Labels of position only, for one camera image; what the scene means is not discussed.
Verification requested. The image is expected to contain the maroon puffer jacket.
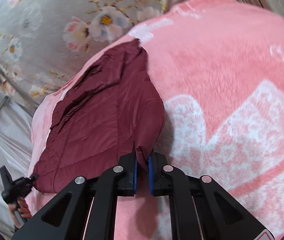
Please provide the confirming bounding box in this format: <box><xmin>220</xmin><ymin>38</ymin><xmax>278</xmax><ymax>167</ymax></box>
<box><xmin>34</xmin><ymin>39</ymin><xmax>165</xmax><ymax>193</ymax></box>

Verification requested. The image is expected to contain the person's left hand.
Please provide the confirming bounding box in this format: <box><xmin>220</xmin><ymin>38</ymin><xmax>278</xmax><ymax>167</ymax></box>
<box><xmin>8</xmin><ymin>197</ymin><xmax>32</xmax><ymax>229</ymax></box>

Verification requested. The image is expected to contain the grey floral bedsheet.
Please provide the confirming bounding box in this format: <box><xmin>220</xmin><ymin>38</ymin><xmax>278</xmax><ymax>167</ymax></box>
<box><xmin>0</xmin><ymin>0</ymin><xmax>172</xmax><ymax>111</ymax></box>

